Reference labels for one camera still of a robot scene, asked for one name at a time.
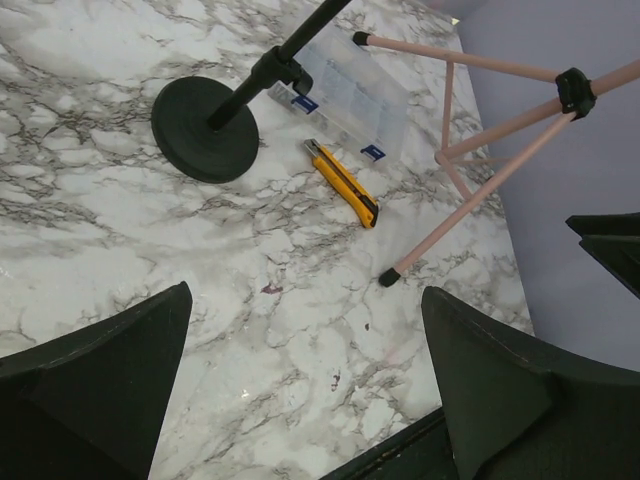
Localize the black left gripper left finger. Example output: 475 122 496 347
1 282 193 479

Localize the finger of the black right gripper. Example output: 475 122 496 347
566 213 639 297

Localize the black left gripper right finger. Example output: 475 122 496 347
421 287 639 479

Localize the black round-base mic stand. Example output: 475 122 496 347
151 0 349 184

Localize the pink music stand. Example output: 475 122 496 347
351 30 640 288

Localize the yellow utility knife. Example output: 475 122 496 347
303 139 379 229

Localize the clear plastic organizer box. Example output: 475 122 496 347
268 25 409 162

